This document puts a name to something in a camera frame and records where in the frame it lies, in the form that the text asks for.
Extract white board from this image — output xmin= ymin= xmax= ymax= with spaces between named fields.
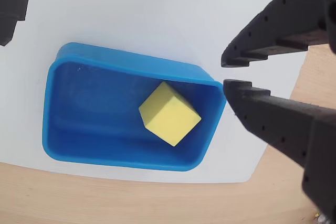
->
xmin=0 ymin=0 xmax=308 ymax=184

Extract blue rectangular bin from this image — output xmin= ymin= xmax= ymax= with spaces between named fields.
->
xmin=41 ymin=41 xmax=227 ymax=172

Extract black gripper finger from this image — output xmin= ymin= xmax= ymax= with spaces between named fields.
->
xmin=220 ymin=0 xmax=329 ymax=68
xmin=223 ymin=79 xmax=336 ymax=224

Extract yellow cube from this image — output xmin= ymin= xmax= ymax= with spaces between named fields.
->
xmin=138 ymin=81 xmax=203 ymax=147

